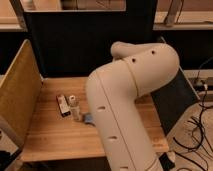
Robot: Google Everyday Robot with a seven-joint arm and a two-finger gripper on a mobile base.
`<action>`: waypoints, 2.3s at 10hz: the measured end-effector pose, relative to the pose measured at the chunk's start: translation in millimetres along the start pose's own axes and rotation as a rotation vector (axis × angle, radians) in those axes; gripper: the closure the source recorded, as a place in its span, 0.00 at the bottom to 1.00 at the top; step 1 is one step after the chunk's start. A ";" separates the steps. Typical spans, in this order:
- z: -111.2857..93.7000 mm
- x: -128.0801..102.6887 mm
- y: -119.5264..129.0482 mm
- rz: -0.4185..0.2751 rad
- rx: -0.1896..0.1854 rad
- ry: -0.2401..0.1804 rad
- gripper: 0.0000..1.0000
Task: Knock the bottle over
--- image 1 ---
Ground black side panel right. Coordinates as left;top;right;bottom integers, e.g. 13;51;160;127
151;68;199;135

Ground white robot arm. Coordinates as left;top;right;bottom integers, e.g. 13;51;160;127
86;42;179;171

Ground blue object behind arm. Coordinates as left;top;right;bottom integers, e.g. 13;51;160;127
83;113;95;125

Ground black floor cables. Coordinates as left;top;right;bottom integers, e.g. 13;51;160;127
172;56;213;171

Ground small dark red box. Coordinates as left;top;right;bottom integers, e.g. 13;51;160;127
56;95;70;117

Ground power strip on floor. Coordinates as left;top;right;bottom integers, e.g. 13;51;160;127
193;78;213;91

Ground black back panel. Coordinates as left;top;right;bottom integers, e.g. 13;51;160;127
24;0;157;77

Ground small clear bottle white cap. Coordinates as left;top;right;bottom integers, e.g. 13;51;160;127
68;95;82;122

